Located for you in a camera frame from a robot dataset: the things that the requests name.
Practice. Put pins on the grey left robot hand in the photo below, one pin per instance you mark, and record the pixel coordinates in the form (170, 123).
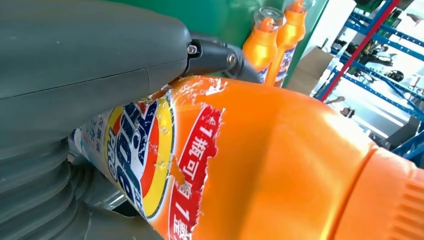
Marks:
(82, 49)

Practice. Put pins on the red metal pole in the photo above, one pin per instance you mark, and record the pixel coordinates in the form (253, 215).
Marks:
(358, 49)

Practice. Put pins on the brown cardboard box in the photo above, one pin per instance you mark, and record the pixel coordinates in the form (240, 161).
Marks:
(308, 73)

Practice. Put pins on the blue metal shelf rack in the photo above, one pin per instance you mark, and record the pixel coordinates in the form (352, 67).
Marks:
(412, 149)

